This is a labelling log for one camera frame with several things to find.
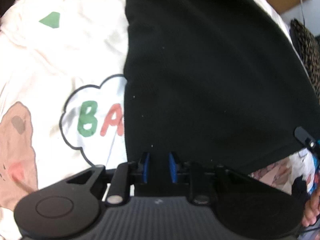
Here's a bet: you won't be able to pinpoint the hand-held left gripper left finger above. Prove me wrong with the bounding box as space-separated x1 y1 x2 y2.
66 152 150 204

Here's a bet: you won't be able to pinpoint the cream printed blanket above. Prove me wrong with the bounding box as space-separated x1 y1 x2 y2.
0 0 295 240

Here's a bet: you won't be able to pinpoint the person's right hand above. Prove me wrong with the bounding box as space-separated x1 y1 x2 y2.
291 177 320 228

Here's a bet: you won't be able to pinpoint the leopard print cloth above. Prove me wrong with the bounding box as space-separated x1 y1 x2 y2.
290 19 320 98

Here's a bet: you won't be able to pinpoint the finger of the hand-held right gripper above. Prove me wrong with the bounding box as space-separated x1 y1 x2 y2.
294 127 320 153

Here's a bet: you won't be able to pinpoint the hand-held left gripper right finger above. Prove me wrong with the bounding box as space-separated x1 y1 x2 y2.
169 152 250 205

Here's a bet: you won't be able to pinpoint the black shorts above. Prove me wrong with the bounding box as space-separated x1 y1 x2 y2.
124 0 310 178

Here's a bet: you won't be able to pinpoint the white cable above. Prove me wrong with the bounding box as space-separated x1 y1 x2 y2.
299 0 307 25

